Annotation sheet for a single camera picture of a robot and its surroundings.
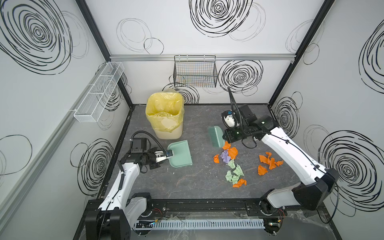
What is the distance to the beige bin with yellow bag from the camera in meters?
0.81

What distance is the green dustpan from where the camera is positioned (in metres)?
0.84

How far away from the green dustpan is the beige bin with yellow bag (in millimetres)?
80
